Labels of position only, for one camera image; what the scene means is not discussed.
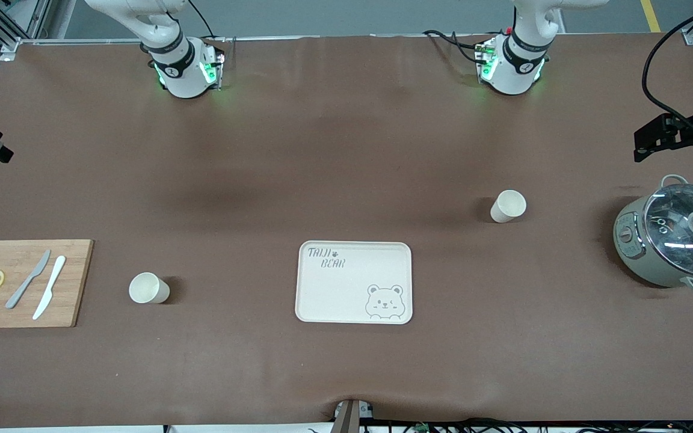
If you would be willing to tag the glass pot lid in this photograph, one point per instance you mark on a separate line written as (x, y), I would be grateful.
(677, 240)

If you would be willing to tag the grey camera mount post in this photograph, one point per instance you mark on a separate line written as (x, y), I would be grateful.
(346, 418)

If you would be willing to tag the white plastic knife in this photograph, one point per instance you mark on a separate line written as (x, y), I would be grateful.
(50, 285)

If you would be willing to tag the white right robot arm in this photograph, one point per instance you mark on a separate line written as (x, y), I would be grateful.
(181, 78)

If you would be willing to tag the grey plastic knife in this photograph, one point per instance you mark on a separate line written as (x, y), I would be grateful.
(27, 280)

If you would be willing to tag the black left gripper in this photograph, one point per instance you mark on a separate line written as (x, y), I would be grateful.
(687, 133)

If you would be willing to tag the bamboo cutting board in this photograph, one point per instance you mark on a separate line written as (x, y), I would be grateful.
(76, 282)

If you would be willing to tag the grey pot with glass lid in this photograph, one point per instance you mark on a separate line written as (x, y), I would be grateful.
(629, 258)

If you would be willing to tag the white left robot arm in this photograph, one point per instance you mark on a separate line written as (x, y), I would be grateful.
(518, 72)

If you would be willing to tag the white plastic cup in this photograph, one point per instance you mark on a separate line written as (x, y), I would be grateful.
(148, 288)
(508, 207)

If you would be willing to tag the beige bear print tray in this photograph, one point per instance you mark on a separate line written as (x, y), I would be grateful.
(334, 294)

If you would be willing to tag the brown table cover mat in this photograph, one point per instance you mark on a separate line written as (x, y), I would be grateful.
(346, 373)

